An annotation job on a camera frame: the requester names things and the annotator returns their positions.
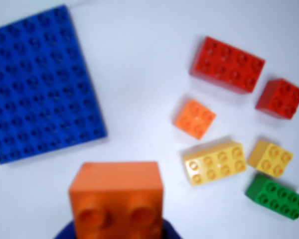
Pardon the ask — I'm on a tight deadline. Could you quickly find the green 2x4 toy block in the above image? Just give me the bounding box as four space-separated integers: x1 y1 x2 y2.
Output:
244 174 299 221

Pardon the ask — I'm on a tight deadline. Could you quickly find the red 2x4 toy block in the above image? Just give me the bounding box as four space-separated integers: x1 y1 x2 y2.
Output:
188 36 266 94

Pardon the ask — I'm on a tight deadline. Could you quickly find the white foam board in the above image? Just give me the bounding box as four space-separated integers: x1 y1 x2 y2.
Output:
0 0 299 239

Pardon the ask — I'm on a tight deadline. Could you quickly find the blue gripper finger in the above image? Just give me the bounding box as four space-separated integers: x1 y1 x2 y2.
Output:
53 219 182 239

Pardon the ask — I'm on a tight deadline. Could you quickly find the yellow 2x4 toy block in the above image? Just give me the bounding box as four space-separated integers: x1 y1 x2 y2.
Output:
181 140 247 187

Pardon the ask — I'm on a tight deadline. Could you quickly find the orange 2x2 toy block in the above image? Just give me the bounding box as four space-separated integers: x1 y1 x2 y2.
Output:
173 99 217 140

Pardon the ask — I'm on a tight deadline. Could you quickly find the yellow 2x2 toy block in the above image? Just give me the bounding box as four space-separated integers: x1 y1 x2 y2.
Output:
246 139 294 179

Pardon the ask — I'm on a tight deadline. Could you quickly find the red 2x2 toy block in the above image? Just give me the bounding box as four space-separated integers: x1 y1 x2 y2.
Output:
255 78 299 120

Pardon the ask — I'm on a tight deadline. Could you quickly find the orange 2x4 toy block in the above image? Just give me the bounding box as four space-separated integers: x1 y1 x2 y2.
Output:
68 161 164 239

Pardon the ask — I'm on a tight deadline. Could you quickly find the blue 8x8 baseplate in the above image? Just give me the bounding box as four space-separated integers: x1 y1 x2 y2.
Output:
0 4 108 165

